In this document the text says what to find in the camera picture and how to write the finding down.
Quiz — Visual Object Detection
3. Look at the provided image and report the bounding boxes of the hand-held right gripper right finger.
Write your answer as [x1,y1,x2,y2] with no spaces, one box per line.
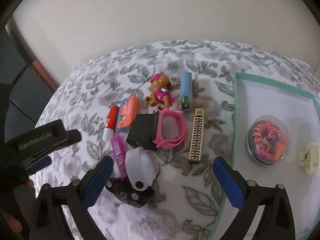
[213,156,297,240]

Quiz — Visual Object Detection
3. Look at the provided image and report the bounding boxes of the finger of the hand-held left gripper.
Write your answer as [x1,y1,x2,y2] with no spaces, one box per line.
[65,129,82,144]
[26,156,52,176]

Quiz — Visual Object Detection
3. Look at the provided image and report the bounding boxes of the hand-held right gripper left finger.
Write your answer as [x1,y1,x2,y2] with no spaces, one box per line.
[31,155,114,240]

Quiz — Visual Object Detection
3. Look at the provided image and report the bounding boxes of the black toy car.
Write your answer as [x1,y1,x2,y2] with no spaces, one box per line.
[105,177,155,208]

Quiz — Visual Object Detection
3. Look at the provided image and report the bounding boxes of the magenta lip balm tube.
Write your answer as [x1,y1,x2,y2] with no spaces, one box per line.
[111,135,128,180]

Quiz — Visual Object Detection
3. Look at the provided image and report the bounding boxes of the red and white glue stick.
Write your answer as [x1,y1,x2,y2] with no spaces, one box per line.
[102,105,120,142]

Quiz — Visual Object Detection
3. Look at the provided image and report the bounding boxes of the white wristband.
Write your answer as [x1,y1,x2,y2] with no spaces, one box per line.
[124,147,156,192]

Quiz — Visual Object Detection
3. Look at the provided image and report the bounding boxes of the gold patterned lighter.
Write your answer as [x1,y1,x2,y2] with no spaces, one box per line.
[188,108,206,164]

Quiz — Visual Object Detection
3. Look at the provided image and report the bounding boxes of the orange and blue toy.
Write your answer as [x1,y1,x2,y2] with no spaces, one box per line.
[115,95,140,132]

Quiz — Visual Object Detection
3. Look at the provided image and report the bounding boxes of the black cube box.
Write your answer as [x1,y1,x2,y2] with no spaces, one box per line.
[126,113,160,151]

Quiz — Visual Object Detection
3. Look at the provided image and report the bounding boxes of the pink smart watch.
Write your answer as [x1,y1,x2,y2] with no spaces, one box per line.
[152,110,187,149]

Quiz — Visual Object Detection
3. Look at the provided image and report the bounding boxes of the teal cardboard box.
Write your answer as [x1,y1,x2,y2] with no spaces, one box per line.
[217,72,320,240]

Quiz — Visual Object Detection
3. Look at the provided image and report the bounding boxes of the pink puppy toy figure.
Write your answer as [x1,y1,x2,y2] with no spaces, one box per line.
[146,73,175,110]

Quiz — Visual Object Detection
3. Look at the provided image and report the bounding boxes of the blue and pink case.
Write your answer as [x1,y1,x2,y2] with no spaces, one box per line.
[179,72,193,112]

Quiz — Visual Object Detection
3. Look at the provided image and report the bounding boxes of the person's left hand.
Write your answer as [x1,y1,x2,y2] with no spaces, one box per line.
[0,210,23,233]

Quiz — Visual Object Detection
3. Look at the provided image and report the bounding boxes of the dark cabinet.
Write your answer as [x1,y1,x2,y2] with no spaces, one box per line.
[0,22,60,140]

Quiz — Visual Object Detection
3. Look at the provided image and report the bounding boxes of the cream hair clip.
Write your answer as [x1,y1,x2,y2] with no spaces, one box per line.
[297,141,320,174]

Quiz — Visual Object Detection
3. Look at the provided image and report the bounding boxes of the grey floral blanket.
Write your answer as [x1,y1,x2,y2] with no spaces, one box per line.
[30,39,320,240]

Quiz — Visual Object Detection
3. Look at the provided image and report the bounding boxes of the round tin of hair ties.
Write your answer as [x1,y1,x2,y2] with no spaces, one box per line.
[246,114,290,166]

